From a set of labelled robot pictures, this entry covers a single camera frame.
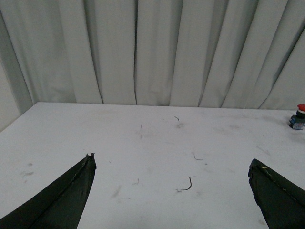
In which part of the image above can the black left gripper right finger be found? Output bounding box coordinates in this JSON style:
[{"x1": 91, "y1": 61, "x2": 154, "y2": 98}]
[{"x1": 248, "y1": 159, "x2": 305, "y2": 229}]

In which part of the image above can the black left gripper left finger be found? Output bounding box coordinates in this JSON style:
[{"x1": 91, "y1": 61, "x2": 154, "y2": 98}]
[{"x1": 0, "y1": 154, "x2": 97, "y2": 229}]

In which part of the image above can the red push button switch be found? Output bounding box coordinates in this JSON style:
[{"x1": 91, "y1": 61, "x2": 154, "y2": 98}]
[{"x1": 288, "y1": 104, "x2": 305, "y2": 130}]

